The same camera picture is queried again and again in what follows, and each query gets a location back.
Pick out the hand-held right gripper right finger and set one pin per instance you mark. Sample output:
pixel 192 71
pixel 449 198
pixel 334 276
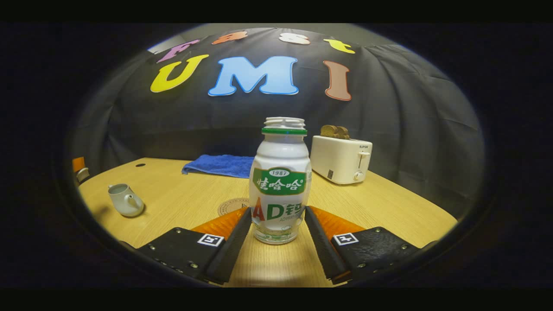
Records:
pixel 322 246

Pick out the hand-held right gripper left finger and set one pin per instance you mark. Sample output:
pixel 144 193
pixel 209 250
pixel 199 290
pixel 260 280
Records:
pixel 235 246

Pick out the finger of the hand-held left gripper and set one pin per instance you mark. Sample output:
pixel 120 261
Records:
pixel 78 164

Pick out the round wooden coaster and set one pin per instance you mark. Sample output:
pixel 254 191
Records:
pixel 231 205

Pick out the white teacup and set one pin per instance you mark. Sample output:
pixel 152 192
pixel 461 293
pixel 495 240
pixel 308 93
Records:
pixel 125 203

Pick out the white water bottle green label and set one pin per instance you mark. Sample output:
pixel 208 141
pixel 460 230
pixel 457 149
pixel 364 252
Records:
pixel 281 155

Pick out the blue towel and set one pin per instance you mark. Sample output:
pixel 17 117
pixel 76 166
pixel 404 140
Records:
pixel 220 165

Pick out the white toaster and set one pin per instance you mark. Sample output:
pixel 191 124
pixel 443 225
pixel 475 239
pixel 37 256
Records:
pixel 339 160

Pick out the brown toast slice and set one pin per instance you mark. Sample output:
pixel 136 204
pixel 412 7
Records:
pixel 343 133
pixel 328 131

